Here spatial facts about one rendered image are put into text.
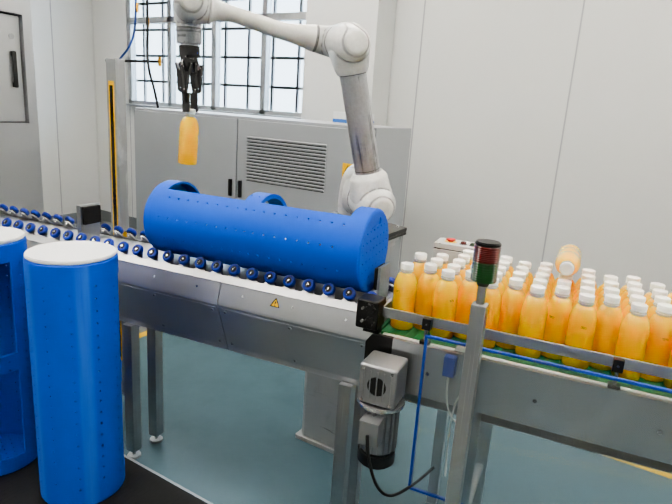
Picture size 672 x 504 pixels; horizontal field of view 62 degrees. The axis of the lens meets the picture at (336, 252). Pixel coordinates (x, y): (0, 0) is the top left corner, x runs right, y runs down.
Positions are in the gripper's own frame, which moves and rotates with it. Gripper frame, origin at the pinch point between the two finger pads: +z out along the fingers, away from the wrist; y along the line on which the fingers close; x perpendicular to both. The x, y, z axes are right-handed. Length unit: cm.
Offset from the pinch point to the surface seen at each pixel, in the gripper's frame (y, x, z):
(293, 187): -151, -40, 52
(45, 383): 62, -9, 90
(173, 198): 13.1, 2.6, 34.2
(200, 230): 16.6, 17.6, 43.4
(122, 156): -29, -65, 27
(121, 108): -29, -65, 5
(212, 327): 13, 20, 81
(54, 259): 58, -6, 49
